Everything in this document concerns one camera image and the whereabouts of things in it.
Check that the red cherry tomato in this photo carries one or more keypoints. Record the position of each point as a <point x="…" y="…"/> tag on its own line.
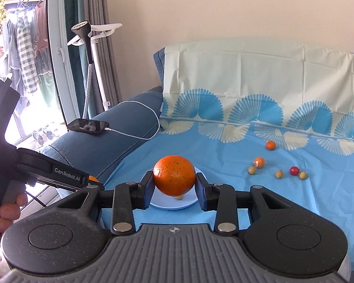
<point x="294" y="171"/>

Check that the small orange mandarin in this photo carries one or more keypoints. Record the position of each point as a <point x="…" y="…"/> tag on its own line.
<point x="270" y="145"/>

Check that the person left hand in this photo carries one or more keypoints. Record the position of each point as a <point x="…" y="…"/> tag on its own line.
<point x="10" y="212"/>

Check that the garment steamer stand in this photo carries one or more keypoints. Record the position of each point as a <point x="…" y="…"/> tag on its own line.
<point x="88" y="35"/>

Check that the blue denim sofa armrest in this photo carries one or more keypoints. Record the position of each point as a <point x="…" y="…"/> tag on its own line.
<point x="132" y="122"/>

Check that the plastic orange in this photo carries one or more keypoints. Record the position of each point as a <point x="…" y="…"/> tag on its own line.
<point x="259" y="162"/>

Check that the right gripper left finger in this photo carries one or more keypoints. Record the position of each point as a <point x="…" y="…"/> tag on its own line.
<point x="128" y="197"/>

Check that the hanging laundry clothes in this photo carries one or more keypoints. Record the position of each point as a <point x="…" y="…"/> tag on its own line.
<point x="28" y="54"/>

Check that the grey curtain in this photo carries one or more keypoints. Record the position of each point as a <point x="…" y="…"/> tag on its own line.
<point x="97" y="11"/>

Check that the light blue plate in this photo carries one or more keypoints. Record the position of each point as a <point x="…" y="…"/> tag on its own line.
<point x="164" y="202"/>

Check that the blue patterned sofa cover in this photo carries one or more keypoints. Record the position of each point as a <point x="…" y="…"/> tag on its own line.
<point x="224" y="99"/>

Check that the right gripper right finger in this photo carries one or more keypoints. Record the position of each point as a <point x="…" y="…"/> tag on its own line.
<point x="222" y="199"/>

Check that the black smartphone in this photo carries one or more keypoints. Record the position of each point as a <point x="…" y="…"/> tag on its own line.
<point x="92" y="127"/>

